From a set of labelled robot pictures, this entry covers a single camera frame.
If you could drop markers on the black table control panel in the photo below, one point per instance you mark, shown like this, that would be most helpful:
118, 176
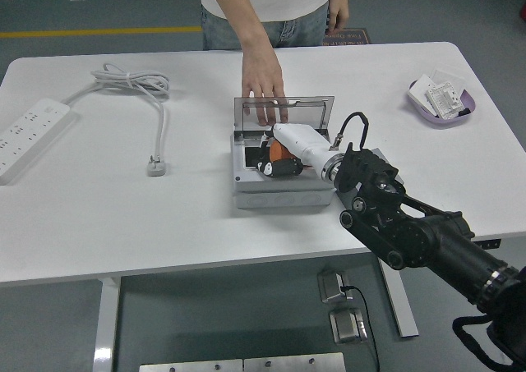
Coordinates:
491, 243

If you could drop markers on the small black part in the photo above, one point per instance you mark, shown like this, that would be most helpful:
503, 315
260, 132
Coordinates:
464, 112

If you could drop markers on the metal floor socket box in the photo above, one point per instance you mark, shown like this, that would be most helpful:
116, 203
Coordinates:
347, 327
330, 287

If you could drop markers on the clear plastic bag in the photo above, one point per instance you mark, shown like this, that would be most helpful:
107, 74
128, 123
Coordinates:
448, 75

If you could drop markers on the white power strip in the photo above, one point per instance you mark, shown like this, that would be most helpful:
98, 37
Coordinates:
29, 134

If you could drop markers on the orange cylindrical battery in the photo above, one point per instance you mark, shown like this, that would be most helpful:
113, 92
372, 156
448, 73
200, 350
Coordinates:
279, 151

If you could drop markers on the purple plastic tray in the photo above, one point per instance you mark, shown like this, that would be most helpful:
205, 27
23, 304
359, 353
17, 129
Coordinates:
427, 119

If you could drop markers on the grey cube holder block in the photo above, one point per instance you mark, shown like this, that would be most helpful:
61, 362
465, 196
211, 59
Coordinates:
380, 155

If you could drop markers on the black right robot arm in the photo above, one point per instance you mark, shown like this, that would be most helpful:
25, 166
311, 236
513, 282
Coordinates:
431, 232

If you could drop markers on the transparent hinged box lid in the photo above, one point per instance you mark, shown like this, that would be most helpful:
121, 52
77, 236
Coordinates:
312, 113

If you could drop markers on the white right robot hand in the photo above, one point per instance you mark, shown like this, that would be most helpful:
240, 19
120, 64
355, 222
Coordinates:
300, 140

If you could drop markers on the white table leg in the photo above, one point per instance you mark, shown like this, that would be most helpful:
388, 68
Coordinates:
400, 306
106, 322

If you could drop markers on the person's left hand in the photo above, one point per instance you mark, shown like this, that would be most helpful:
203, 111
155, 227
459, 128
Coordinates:
338, 12

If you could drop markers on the person's right forearm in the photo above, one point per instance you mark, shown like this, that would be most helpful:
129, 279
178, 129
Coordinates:
242, 15

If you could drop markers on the person's right hand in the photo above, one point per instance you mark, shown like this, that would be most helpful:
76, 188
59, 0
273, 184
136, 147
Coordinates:
263, 80

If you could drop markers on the grey plastic junction box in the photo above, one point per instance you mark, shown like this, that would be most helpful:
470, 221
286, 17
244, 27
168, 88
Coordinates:
283, 201

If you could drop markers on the dark floor sign mat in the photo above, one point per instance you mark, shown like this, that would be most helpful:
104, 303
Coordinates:
357, 37

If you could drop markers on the white printed module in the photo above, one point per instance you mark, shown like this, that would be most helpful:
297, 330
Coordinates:
444, 99

